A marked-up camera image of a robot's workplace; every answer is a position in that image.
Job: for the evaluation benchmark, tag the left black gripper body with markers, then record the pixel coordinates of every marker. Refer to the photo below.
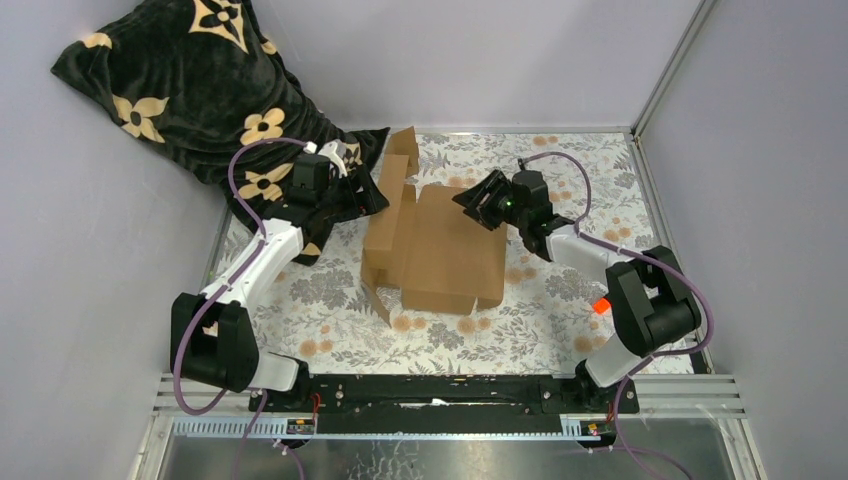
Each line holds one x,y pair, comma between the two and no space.
335,201

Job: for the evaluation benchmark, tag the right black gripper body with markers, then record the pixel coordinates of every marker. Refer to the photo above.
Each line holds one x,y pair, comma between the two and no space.
518,218

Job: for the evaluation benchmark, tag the brown cardboard box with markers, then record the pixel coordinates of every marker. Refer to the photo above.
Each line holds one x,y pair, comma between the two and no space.
424,246

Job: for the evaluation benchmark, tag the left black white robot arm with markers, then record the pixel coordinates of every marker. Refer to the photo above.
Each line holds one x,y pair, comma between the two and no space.
212,337

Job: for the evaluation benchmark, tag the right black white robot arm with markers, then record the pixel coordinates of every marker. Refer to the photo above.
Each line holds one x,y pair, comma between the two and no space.
651,306

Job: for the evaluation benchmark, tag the black floral plush blanket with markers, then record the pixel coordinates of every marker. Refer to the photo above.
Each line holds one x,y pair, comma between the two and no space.
198,83

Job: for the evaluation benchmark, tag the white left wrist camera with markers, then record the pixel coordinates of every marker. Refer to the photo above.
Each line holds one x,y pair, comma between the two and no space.
334,151

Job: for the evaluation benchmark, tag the aluminium frame rail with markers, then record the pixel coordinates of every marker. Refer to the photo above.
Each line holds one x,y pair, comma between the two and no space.
712,398

